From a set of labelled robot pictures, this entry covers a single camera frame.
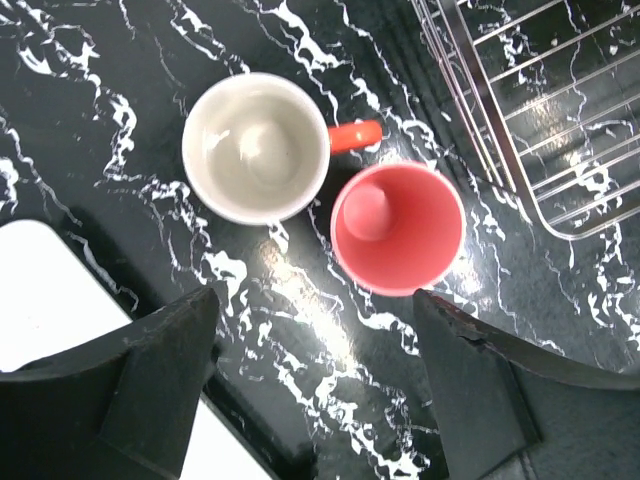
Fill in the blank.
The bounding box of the pink plastic cup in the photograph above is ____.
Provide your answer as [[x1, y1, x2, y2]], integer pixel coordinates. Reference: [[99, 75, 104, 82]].
[[330, 162, 466, 297]]

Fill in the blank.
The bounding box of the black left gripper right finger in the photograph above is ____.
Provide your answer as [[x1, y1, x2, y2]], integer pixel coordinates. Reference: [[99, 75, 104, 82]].
[[413, 290, 639, 479]]

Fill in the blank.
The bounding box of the wire dish rack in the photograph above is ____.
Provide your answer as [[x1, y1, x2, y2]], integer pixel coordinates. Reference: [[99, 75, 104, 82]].
[[413, 0, 639, 241]]

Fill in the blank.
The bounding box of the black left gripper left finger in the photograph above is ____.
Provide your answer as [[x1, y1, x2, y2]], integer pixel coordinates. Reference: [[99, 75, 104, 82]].
[[1, 287, 220, 479]]

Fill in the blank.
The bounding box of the white board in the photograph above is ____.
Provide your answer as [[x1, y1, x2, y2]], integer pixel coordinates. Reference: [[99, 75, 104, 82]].
[[1, 220, 268, 479]]

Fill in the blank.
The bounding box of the orange mug white inside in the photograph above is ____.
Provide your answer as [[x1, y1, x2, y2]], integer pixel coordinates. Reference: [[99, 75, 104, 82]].
[[181, 72, 383, 226]]

